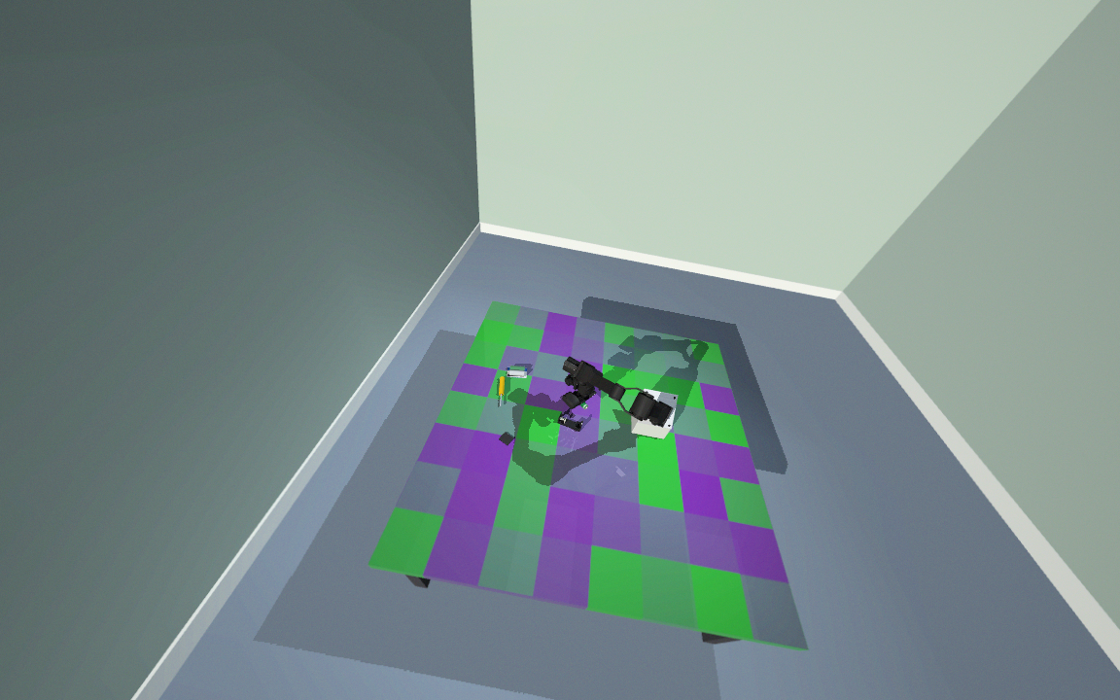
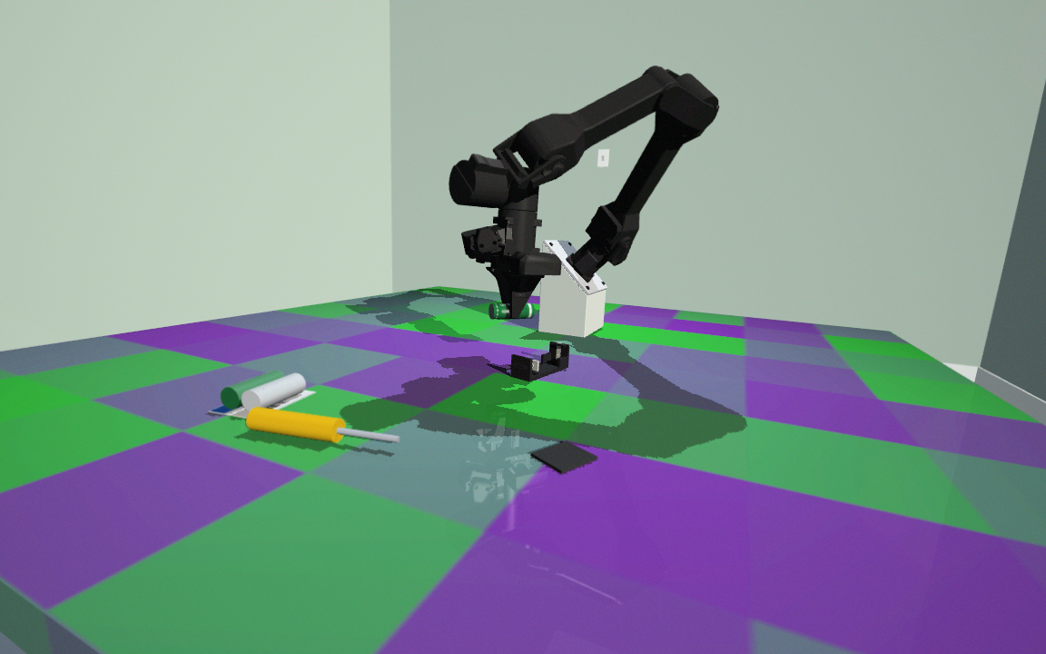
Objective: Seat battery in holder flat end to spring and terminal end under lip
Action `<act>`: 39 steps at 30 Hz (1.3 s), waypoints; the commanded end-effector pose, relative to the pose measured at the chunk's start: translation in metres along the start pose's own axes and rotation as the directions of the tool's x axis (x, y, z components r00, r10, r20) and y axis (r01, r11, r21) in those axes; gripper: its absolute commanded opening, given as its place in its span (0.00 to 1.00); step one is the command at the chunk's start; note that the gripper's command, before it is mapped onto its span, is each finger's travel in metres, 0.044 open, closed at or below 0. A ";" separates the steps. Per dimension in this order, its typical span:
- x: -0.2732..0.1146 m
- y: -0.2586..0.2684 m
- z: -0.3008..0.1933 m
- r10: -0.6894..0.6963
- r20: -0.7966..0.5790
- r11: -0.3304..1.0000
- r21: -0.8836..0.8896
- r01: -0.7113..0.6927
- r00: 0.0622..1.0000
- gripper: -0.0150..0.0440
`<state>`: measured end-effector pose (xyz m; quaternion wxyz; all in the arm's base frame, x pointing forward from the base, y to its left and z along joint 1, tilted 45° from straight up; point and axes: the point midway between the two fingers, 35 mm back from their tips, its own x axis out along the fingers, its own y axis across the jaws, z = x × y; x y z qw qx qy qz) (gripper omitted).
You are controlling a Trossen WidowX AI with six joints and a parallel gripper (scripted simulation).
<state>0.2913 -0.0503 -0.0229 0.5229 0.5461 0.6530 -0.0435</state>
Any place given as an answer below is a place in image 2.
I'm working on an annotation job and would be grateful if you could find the green cylindrical battery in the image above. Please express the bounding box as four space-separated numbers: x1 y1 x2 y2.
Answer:
488 303 535 320

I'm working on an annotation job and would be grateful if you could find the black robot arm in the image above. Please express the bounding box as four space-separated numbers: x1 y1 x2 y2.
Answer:
449 65 719 283

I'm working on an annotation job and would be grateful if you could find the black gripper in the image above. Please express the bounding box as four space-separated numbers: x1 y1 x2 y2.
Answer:
476 210 562 318

